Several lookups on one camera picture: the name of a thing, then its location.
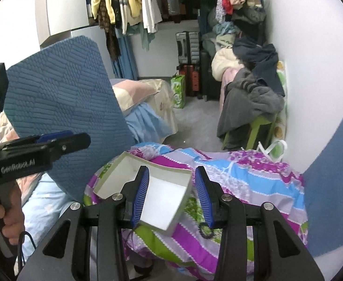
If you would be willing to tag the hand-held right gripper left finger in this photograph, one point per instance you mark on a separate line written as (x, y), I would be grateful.
(139, 199)

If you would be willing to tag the blue curtain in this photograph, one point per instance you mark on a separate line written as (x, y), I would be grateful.
(127, 58)

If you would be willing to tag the green stool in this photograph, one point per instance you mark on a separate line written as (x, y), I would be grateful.
(259, 123)

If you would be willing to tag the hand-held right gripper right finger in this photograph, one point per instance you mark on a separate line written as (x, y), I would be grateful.
(203, 202)

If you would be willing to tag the dark navy garment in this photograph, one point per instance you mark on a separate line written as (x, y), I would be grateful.
(262, 55)

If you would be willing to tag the grey suitcase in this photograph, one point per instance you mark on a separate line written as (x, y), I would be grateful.
(187, 46)

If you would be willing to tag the red suitcase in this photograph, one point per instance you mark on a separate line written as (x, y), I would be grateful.
(190, 76)

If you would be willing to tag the pale blue printed sheet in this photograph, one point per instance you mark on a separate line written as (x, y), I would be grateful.
(45, 199)

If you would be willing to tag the pink cream pillow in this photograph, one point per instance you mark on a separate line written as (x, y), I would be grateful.
(133, 90)

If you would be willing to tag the blue quilted cloth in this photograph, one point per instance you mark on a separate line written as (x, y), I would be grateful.
(332, 187)

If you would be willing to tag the green printed bag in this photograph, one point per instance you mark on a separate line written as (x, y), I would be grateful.
(178, 90)

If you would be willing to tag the pink quilt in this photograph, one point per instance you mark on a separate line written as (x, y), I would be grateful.
(228, 79)

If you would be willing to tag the beige cloth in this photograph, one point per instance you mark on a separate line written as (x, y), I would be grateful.
(167, 99)

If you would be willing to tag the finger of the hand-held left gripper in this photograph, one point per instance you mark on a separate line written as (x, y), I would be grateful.
(72, 143)
(54, 136)

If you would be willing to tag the black suitcase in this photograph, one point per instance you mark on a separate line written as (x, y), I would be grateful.
(209, 76)

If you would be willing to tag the cream blanket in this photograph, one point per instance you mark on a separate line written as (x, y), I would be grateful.
(224, 61)

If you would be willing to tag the row of hanging clothes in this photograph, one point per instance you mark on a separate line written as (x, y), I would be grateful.
(148, 0)

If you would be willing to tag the floral patchwork quilt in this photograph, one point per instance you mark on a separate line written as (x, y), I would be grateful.
(247, 181)

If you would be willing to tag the light blue sheet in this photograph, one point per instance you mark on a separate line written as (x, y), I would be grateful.
(148, 120)

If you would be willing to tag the white cardboard box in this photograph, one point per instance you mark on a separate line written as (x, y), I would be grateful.
(165, 199)

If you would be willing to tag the grey fleece garment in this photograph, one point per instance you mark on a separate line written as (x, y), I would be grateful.
(247, 105)

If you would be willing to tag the grey white cabinet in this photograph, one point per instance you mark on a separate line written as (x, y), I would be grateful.
(63, 5)

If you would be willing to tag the blue textured pillow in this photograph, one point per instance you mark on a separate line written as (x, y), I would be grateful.
(63, 99)

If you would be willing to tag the green floral cloth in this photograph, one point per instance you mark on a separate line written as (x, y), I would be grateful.
(281, 76)

